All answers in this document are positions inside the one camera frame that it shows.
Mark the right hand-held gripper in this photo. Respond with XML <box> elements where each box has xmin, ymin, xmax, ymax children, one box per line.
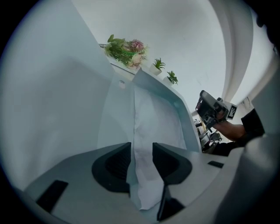
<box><xmin>195</xmin><ymin>90</ymin><xmax>238</xmax><ymax>132</ymax></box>

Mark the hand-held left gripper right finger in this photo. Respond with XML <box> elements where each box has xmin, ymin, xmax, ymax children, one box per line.
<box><xmin>152</xmin><ymin>142</ymin><xmax>233</xmax><ymax>222</ymax></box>

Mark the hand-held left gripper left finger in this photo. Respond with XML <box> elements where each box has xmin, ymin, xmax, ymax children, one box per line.
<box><xmin>24</xmin><ymin>142</ymin><xmax>145</xmax><ymax>224</ymax></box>

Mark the white cloth sheet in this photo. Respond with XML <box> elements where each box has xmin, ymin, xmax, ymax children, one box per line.
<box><xmin>126</xmin><ymin>86</ymin><xmax>187</xmax><ymax>211</ymax></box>

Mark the person's right forearm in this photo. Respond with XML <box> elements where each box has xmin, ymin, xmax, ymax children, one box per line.
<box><xmin>212</xmin><ymin>120</ymin><xmax>247</xmax><ymax>142</ymax></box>

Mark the person's right hand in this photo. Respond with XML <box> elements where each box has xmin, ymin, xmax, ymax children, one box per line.
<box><xmin>215</xmin><ymin>108</ymin><xmax>228</xmax><ymax>124</ymax></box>

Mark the small leafy potted plant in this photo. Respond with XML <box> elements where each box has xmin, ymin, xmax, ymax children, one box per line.
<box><xmin>163</xmin><ymin>70</ymin><xmax>179</xmax><ymax>86</ymax></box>

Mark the person's black shirt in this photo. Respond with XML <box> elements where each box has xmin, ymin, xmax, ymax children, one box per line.
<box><xmin>211</xmin><ymin>108</ymin><xmax>267</xmax><ymax>157</ymax></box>

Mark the small spiky potted plant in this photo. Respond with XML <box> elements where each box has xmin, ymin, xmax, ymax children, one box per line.
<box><xmin>149</xmin><ymin>57</ymin><xmax>166</xmax><ymax>77</ymax></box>

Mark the pink flower bouquet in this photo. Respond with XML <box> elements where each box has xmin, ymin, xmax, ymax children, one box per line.
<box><xmin>104</xmin><ymin>34</ymin><xmax>151</xmax><ymax>70</ymax></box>

